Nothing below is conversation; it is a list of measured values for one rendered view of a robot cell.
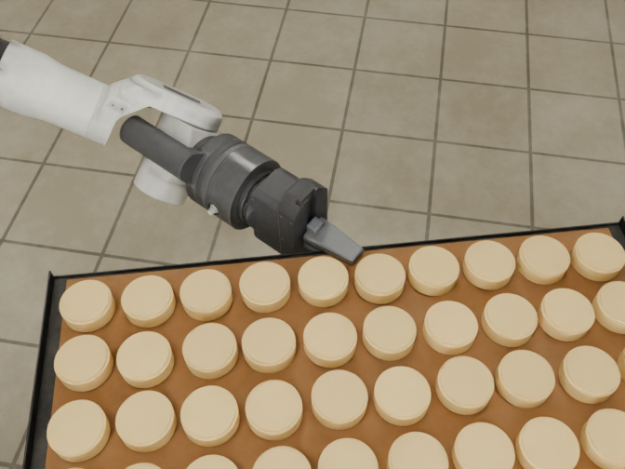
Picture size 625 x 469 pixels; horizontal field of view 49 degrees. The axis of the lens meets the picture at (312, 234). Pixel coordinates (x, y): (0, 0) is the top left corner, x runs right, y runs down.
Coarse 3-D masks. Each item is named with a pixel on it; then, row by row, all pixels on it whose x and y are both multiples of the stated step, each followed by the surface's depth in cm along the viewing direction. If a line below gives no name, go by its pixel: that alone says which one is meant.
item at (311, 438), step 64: (320, 256) 71; (128, 320) 67; (192, 320) 67; (256, 320) 67; (128, 384) 63; (192, 384) 63; (256, 384) 63; (128, 448) 59; (192, 448) 59; (256, 448) 59; (320, 448) 59; (384, 448) 59; (448, 448) 59
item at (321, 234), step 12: (312, 228) 71; (324, 228) 72; (336, 228) 72; (312, 240) 71; (324, 240) 71; (336, 240) 71; (348, 240) 71; (336, 252) 70; (348, 252) 70; (360, 252) 70
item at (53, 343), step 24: (432, 240) 72; (456, 240) 72; (624, 240) 72; (192, 264) 70; (216, 264) 71; (48, 288) 68; (48, 312) 67; (48, 336) 66; (48, 360) 64; (48, 384) 63; (48, 408) 62; (24, 456) 58
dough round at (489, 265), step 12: (468, 252) 69; (480, 252) 69; (492, 252) 69; (504, 252) 69; (468, 264) 68; (480, 264) 68; (492, 264) 68; (504, 264) 68; (468, 276) 69; (480, 276) 68; (492, 276) 67; (504, 276) 67; (492, 288) 68
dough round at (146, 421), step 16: (128, 400) 60; (144, 400) 60; (160, 400) 60; (128, 416) 59; (144, 416) 59; (160, 416) 59; (128, 432) 58; (144, 432) 58; (160, 432) 58; (144, 448) 58
